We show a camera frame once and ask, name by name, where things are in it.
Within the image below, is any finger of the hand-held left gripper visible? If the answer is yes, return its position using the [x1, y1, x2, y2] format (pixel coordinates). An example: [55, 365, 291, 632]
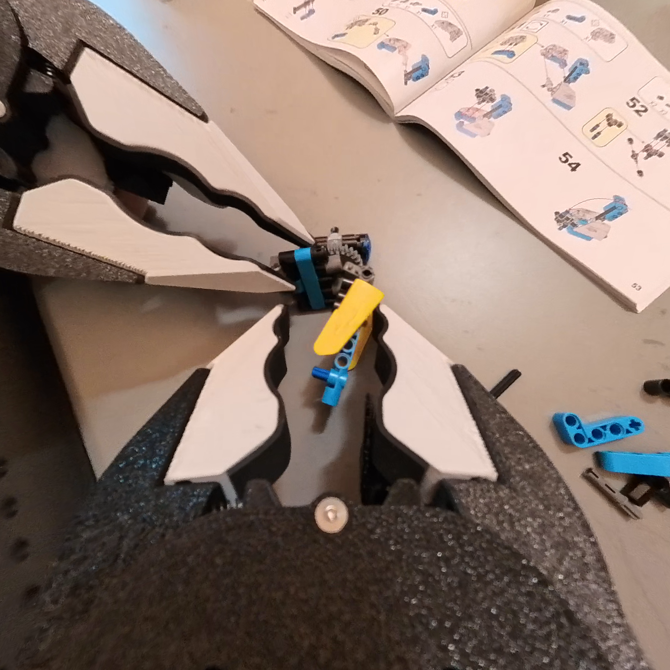
[65, 47, 315, 248]
[11, 178, 298, 294]

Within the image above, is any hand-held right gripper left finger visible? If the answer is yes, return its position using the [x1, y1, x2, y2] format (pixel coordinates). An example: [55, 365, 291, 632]
[166, 306, 292, 487]

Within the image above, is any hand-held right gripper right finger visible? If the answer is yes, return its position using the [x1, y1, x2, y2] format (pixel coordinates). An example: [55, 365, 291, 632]
[362, 306, 499, 490]

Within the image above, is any yellow blue brick assembly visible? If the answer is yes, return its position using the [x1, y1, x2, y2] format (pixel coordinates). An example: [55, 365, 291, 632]
[311, 278, 385, 407]

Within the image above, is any black blue brick assembly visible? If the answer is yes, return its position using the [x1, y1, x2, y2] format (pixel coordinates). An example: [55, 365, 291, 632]
[270, 225, 375, 312]

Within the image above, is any grey desk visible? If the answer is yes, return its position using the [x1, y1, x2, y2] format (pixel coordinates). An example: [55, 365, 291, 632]
[0, 0, 670, 670]

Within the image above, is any black axle rod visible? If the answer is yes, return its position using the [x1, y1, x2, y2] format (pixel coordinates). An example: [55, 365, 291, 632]
[489, 369, 522, 399]

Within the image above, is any pile of loose brick parts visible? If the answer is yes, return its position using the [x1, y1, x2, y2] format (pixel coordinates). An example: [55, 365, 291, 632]
[553, 377, 670, 519]

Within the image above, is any black perforated mat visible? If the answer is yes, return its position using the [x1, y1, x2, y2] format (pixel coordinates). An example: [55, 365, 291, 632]
[0, 278, 100, 670]

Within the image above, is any building instruction booklet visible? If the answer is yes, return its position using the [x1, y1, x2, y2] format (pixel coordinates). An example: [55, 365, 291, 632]
[255, 0, 670, 313]

